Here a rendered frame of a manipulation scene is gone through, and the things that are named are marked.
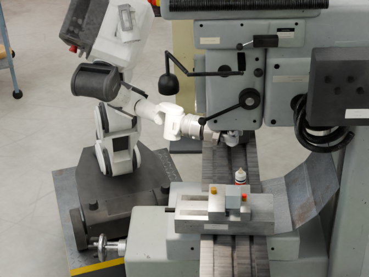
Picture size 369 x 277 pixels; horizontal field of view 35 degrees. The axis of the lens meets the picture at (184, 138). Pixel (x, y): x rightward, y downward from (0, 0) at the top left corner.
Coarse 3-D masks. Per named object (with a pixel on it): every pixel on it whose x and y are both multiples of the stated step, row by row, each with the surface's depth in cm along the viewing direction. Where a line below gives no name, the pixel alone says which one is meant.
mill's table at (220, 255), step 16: (208, 144) 254; (240, 144) 253; (208, 160) 245; (224, 160) 244; (240, 160) 244; (256, 160) 244; (208, 176) 236; (224, 176) 236; (256, 176) 235; (256, 192) 227; (208, 240) 207; (224, 240) 207; (240, 240) 207; (256, 240) 206; (208, 256) 201; (224, 256) 201; (240, 256) 200; (256, 256) 200; (208, 272) 195; (224, 272) 195; (240, 272) 195; (256, 272) 195
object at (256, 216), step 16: (192, 192) 218; (208, 192) 217; (176, 208) 211; (192, 208) 211; (256, 208) 209; (272, 208) 209; (176, 224) 208; (192, 224) 208; (208, 224) 207; (224, 224) 206; (240, 224) 206; (256, 224) 205; (272, 224) 204
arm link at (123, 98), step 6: (126, 84) 232; (132, 84) 234; (120, 90) 220; (126, 90) 228; (144, 90) 236; (120, 96) 222; (126, 96) 228; (108, 102) 220; (114, 102) 222; (120, 102) 225; (126, 102) 231; (114, 108) 231; (120, 108) 231; (120, 114) 233; (126, 114) 233
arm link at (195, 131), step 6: (192, 120) 214; (192, 126) 213; (198, 126) 212; (204, 126) 213; (192, 132) 213; (198, 132) 212; (204, 132) 211; (210, 132) 210; (216, 132) 209; (222, 132) 212; (198, 138) 214; (204, 138) 213; (210, 138) 212; (216, 138) 208; (216, 144) 209
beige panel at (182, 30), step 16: (176, 32) 377; (192, 32) 377; (176, 48) 384; (192, 48) 383; (192, 64) 390; (192, 80) 397; (176, 96) 405; (192, 96) 404; (192, 112) 412; (176, 144) 416; (192, 144) 415
